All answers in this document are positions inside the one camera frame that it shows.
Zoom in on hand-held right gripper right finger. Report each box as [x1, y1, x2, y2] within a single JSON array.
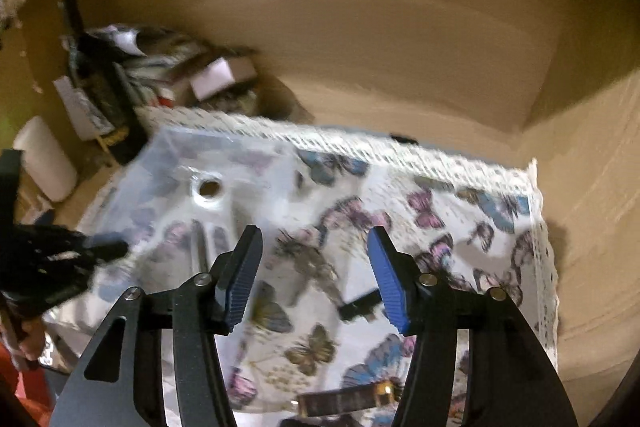
[[366, 226, 581, 427]]

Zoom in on small black block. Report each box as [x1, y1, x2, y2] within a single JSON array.
[[337, 289, 382, 323]]

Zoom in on white cardboard box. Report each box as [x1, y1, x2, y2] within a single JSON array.
[[191, 58, 257, 101]]

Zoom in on pile of printed packets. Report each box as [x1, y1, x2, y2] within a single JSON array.
[[90, 23, 261, 110]]

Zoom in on brown rectangular bar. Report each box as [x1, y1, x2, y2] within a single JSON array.
[[295, 381, 402, 419]]

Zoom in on red cloth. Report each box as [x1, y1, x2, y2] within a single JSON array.
[[0, 342, 56, 427]]

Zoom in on white plastic packet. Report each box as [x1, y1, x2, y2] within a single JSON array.
[[53, 76, 103, 142]]

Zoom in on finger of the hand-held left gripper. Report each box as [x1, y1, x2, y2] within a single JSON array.
[[82, 232, 130, 266]]

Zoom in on butterfly printed tablecloth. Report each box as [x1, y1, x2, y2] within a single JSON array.
[[42, 109, 560, 427]]

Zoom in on white paper roll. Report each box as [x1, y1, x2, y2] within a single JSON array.
[[12, 116, 79, 202]]

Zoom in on metal rod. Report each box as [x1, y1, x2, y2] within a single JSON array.
[[192, 219, 211, 276]]

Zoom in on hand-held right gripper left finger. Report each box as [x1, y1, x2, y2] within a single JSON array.
[[50, 225, 264, 427]]

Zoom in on black bottle yellow label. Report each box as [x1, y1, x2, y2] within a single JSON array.
[[82, 34, 149, 166]]

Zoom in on clear plastic bag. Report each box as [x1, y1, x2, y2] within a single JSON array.
[[95, 127, 313, 270]]

